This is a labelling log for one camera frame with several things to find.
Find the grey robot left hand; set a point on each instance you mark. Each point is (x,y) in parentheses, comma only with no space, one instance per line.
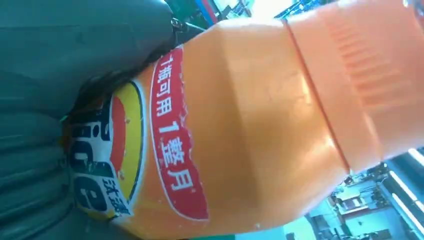
(66,49)

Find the orange drink bottle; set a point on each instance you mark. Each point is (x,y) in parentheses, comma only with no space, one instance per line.
(265,116)

